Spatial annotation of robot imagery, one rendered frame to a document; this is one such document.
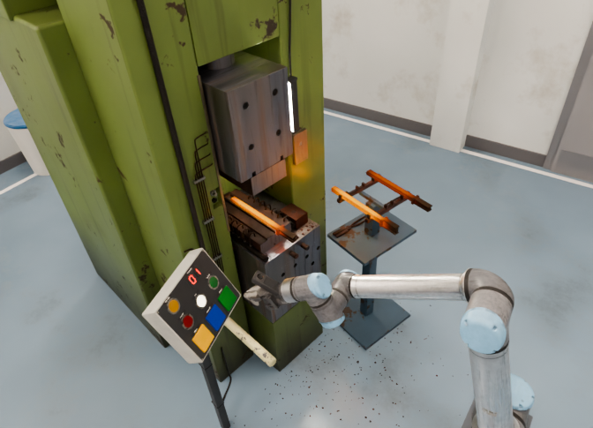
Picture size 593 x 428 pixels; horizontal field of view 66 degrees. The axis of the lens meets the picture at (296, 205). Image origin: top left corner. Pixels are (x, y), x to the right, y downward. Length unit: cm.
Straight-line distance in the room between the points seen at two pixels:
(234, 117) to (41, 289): 249
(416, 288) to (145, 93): 112
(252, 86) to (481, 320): 110
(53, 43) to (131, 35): 46
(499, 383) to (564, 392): 156
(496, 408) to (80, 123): 185
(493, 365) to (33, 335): 289
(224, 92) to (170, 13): 30
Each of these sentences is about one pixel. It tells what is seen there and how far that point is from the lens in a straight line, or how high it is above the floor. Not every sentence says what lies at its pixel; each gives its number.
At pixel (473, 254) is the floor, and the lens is 362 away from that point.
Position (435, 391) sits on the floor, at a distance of 287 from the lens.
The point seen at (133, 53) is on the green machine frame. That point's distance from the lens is 163.
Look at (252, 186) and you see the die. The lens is 194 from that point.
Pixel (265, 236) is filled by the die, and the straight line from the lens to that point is 218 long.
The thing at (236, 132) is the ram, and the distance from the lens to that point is 177.
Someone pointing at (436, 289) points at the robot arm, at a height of 131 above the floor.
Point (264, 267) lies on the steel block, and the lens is 217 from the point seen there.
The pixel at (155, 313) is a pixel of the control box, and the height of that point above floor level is 119.
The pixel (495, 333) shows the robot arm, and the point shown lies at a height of 141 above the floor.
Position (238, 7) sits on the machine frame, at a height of 198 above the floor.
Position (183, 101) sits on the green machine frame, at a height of 172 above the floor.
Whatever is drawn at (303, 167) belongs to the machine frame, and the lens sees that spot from 236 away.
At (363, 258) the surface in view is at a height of 72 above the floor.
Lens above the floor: 246
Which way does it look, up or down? 39 degrees down
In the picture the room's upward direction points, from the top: 4 degrees counter-clockwise
